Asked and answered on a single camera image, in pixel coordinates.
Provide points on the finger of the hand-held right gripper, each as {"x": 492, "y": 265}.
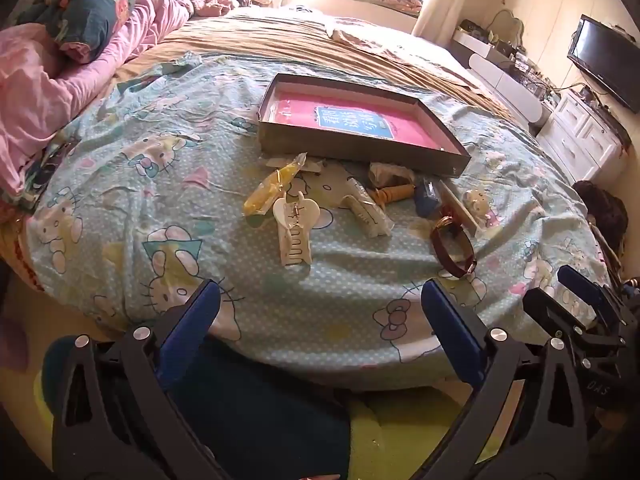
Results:
{"x": 582, "y": 287}
{"x": 550, "y": 312}

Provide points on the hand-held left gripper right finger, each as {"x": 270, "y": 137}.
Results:
{"x": 450, "y": 325}

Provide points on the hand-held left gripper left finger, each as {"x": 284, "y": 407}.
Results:
{"x": 190, "y": 320}

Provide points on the dark hair accessory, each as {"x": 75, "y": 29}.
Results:
{"x": 429, "y": 197}

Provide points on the white hair claw clip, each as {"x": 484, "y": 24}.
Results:
{"x": 310, "y": 210}

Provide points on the cardboard box with pink inside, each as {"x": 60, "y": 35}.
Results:
{"x": 350, "y": 145}

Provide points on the dark brown object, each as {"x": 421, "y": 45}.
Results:
{"x": 602, "y": 215}

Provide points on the yellow green floor mat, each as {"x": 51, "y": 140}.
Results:
{"x": 400, "y": 425}

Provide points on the brown and white flat strip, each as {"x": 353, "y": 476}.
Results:
{"x": 457, "y": 205}

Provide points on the person's dark trousers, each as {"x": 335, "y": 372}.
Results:
{"x": 260, "y": 420}

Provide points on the pale hair claw in bag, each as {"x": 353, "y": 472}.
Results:
{"x": 365, "y": 215}

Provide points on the white drawer dresser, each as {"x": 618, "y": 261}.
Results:
{"x": 580, "y": 135}

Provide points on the yellow hair clip in bag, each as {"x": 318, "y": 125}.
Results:
{"x": 270, "y": 190}

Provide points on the crumpled beige plastic bag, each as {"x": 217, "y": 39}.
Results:
{"x": 390, "y": 172}

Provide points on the cartoon cat printed blanket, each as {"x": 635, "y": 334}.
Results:
{"x": 200, "y": 135}

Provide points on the white vanity cabinet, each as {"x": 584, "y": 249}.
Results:
{"x": 505, "y": 80}

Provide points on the black television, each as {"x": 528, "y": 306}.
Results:
{"x": 605, "y": 62}

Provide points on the pink quilt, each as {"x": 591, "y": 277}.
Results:
{"x": 40, "y": 95}

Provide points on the vanity mirror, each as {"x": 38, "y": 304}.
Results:
{"x": 507, "y": 27}

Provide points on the tan bed sheet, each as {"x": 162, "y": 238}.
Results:
{"x": 250, "y": 45}

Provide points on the dark floral pillow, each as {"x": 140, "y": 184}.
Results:
{"x": 80, "y": 10}

